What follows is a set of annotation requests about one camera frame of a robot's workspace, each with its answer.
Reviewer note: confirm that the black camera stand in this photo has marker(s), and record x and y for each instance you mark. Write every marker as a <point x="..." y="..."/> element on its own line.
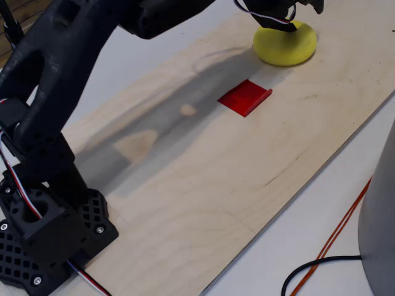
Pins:
<point x="10" y="27"/>

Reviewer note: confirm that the yellow round sponge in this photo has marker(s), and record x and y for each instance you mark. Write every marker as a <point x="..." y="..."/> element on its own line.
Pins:
<point x="287" y="49"/>

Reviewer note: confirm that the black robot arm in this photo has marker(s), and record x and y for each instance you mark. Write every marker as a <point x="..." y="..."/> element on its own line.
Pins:
<point x="61" y="46"/>

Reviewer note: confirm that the light plywood board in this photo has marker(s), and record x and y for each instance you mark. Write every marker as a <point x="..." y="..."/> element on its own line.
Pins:
<point x="216" y="185"/>

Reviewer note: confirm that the red square plate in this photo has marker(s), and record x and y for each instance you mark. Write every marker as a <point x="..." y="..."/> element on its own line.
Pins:
<point x="243" y="98"/>

